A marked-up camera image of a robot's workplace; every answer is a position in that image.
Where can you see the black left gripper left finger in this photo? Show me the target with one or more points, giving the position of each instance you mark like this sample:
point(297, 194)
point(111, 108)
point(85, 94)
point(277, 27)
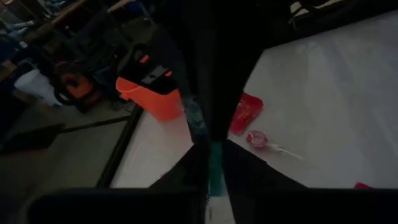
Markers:
point(189, 174)

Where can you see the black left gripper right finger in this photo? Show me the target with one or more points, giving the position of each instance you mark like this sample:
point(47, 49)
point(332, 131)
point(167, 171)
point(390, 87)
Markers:
point(245, 174)

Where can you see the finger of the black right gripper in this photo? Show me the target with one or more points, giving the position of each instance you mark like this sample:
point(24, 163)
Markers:
point(210, 112)
point(227, 112)

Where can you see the teal gummy pack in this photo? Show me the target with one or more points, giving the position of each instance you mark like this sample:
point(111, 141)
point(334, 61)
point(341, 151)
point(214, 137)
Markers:
point(215, 168)

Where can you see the orange halloween bucket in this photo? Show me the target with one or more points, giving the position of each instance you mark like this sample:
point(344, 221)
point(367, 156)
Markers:
point(152, 102)

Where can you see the red Skittles pack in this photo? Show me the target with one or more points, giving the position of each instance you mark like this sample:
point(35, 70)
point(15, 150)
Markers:
point(245, 113)
point(360, 186)

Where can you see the pink wrapped lollipop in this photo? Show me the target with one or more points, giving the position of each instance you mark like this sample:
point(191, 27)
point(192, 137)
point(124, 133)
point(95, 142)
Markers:
point(257, 139)

